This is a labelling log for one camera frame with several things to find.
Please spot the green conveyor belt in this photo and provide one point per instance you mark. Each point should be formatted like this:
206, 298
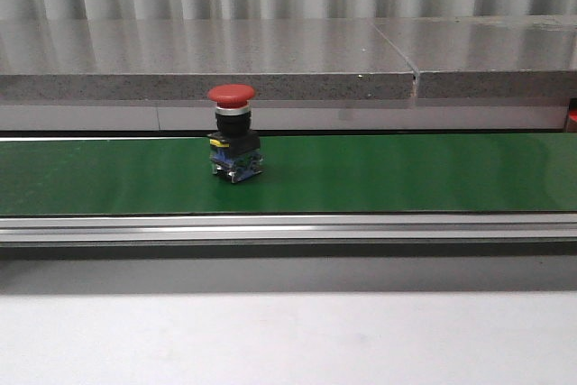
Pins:
485, 172

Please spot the grey stone counter slab right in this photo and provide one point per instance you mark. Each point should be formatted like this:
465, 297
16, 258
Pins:
530, 58

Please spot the grey stone counter slab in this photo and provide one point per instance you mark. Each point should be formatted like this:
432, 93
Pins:
67, 61
530, 58

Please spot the white cabinet panel under counter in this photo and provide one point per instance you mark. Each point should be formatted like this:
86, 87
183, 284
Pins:
288, 116

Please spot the grey stone counter slab left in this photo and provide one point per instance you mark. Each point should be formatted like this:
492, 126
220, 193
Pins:
67, 61

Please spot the red object at right edge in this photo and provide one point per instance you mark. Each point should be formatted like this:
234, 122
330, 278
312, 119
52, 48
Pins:
571, 119

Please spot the aluminium conveyor frame rail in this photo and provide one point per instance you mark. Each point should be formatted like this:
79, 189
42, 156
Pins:
272, 236

